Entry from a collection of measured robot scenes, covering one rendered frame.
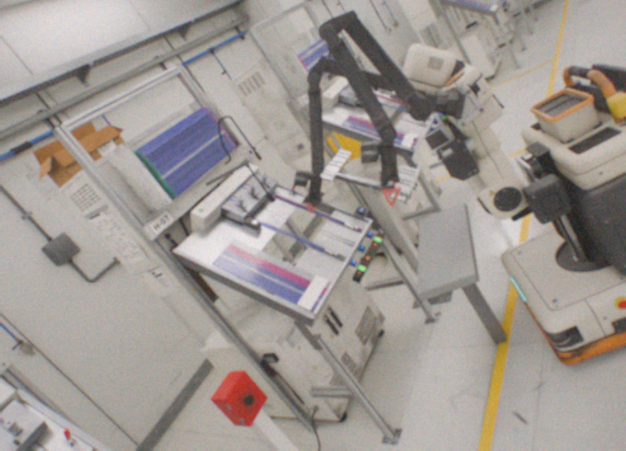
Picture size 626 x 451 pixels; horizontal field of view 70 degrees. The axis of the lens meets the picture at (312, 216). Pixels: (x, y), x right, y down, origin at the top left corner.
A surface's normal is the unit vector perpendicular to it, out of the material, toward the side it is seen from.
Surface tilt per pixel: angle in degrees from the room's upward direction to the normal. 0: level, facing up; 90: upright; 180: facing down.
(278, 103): 90
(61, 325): 90
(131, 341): 90
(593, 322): 90
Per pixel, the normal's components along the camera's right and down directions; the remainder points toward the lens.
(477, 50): -0.44, 0.57
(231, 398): 0.71, -0.26
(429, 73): -0.07, 0.40
